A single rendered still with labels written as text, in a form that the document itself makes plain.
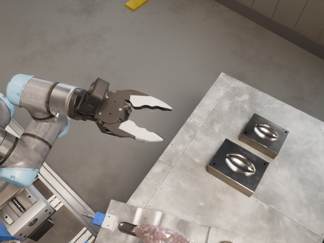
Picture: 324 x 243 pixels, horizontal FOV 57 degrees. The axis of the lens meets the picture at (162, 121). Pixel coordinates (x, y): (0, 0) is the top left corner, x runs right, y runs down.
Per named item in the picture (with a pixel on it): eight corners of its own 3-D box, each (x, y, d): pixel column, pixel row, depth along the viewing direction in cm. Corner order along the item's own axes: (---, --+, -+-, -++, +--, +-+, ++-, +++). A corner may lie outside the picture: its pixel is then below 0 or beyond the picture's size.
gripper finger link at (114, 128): (144, 128, 62) (111, 108, 64) (143, 124, 61) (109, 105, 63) (131, 145, 61) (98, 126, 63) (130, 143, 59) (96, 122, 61)
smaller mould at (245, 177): (206, 171, 125) (208, 165, 119) (222, 144, 131) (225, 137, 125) (249, 197, 119) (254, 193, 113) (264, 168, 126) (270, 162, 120)
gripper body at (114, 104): (135, 110, 70) (88, 99, 72) (130, 93, 63) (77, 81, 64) (125, 140, 68) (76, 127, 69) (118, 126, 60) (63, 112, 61)
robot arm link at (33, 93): (30, 87, 74) (16, 64, 67) (71, 97, 73) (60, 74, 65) (14, 113, 70) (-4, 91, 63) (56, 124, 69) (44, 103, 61)
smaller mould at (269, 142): (238, 140, 132) (241, 133, 127) (250, 119, 138) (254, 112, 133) (273, 159, 128) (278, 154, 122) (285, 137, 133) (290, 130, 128)
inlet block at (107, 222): (80, 221, 112) (76, 218, 107) (86, 209, 114) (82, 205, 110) (112, 232, 110) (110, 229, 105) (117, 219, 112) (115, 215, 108)
